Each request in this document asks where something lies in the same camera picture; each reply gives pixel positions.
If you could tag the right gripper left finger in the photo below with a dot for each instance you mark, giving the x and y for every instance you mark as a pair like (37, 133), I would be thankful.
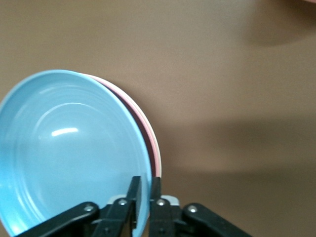
(116, 217)

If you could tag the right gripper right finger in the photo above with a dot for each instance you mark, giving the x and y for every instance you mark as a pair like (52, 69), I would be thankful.
(168, 219)

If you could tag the blue plate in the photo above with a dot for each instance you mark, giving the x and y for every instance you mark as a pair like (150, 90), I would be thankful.
(69, 153)

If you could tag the pink plate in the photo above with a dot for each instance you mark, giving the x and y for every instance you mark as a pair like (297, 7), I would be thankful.
(148, 138)

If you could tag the beige plate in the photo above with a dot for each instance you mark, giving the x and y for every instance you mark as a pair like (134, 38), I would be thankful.
(158, 150)

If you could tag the brown table cloth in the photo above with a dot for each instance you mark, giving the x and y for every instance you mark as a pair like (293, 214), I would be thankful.
(222, 98)

